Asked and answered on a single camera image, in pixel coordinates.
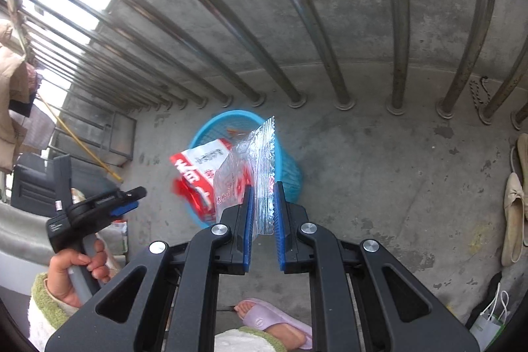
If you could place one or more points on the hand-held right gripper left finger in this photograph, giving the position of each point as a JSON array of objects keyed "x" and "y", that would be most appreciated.
[{"x": 248, "y": 228}]

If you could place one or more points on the person's foot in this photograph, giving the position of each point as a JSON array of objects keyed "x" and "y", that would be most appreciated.
[{"x": 284, "y": 335}]

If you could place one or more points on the beige hanging coat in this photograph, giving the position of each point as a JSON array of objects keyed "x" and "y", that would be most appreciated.
[{"x": 10, "y": 67}]

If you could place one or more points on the person's left forearm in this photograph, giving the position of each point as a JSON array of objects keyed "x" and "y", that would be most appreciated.
[{"x": 45, "y": 323}]

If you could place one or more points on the white paper bag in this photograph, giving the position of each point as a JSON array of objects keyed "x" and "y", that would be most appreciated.
[{"x": 489, "y": 329}]

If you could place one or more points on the metal railing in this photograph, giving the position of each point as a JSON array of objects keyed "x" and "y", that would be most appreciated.
[{"x": 397, "y": 26}]

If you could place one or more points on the red and white snack bag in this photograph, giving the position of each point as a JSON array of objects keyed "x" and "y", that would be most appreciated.
[{"x": 194, "y": 179}]

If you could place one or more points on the person's left hand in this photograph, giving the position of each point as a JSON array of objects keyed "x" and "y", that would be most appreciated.
[{"x": 60, "y": 277}]

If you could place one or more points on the clear plastic wrapper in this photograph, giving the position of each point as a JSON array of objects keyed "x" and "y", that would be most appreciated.
[{"x": 260, "y": 162}]

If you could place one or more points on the blue plastic basket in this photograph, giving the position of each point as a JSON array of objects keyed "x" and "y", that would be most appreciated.
[{"x": 288, "y": 174}]

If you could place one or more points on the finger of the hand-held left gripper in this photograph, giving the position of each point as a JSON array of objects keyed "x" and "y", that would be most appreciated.
[
  {"x": 123, "y": 209},
  {"x": 107, "y": 201}
]

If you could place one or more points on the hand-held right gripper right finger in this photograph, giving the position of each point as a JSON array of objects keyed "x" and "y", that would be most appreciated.
[{"x": 281, "y": 228}]

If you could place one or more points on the pink slipper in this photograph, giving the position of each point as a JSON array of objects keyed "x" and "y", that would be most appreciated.
[{"x": 268, "y": 315}]

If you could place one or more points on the pink hanging cloth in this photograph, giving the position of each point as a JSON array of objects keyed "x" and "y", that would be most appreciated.
[{"x": 39, "y": 129}]

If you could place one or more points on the beige flat shoe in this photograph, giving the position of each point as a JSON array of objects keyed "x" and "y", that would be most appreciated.
[
  {"x": 524, "y": 154},
  {"x": 513, "y": 220}
]

